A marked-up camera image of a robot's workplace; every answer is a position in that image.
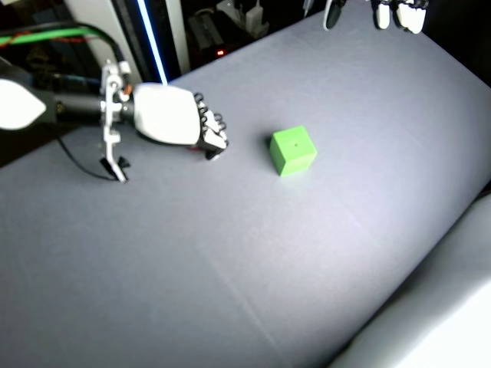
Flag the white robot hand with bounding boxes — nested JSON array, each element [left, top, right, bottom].
[[133, 83, 230, 161], [322, 0, 428, 35]]

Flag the blue light strip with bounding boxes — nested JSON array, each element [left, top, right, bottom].
[[137, 0, 170, 86]]

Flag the black box with red light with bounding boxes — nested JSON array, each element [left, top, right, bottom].
[[189, 38, 247, 72]]

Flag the white pillar panel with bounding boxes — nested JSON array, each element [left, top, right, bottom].
[[63, 0, 191, 86]]

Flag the white plug adapter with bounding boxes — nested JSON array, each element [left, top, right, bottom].
[[218, 0, 270, 38]]

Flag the green cube block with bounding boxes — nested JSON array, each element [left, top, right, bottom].
[[269, 125, 319, 178]]

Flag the grey table cloth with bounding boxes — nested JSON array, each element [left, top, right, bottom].
[[0, 0, 491, 368]]

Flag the white rounded foreground panel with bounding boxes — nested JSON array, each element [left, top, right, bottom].
[[328, 194, 491, 368]]

